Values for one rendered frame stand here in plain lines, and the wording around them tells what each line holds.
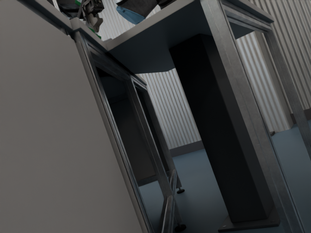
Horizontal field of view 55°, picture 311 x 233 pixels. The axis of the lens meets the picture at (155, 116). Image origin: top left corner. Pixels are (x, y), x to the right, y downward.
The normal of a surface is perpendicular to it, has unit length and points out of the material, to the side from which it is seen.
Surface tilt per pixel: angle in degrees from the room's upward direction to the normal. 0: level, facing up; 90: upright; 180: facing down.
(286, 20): 90
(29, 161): 90
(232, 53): 90
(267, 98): 90
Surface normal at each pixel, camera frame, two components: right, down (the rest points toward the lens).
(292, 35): -0.51, 0.16
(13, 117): 0.94, -0.34
